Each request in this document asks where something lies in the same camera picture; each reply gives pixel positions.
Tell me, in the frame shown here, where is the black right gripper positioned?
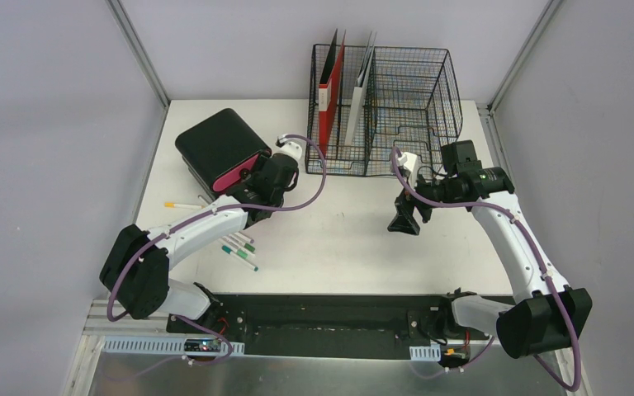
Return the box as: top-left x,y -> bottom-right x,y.
388,168 -> 462,235

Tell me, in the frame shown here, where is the black pink drawer unit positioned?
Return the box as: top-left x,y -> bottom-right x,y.
175,108 -> 272,197

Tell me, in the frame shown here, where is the red notebook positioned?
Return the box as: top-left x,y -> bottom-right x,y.
318,29 -> 345,157

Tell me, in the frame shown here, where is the grey notebook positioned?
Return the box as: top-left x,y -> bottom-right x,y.
344,31 -> 377,145

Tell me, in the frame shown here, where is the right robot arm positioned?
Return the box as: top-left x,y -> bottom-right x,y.
388,140 -> 593,359

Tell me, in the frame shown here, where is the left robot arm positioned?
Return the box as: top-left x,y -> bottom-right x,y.
99,153 -> 299,334

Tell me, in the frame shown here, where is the teal tipped white pen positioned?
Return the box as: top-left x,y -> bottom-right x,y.
221,245 -> 259,272

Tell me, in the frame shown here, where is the white pen orange cap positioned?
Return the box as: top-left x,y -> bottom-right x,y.
164,202 -> 205,210

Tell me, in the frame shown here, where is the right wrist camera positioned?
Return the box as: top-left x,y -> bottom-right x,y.
393,146 -> 421,188

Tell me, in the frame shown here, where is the black wire mesh organizer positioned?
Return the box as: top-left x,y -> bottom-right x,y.
305,45 -> 463,180

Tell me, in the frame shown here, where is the white cable duct right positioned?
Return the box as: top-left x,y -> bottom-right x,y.
409,344 -> 442,362

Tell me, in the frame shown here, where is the white cable duct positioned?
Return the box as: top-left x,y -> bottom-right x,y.
409,344 -> 442,362
102,336 -> 229,357

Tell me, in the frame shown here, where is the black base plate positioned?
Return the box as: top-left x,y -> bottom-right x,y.
166,295 -> 490,361

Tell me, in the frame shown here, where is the white cable duct left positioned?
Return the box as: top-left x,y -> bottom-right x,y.
102,336 -> 229,357

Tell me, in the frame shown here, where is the aluminium frame rail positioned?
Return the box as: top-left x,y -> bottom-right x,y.
83,299 -> 168,336

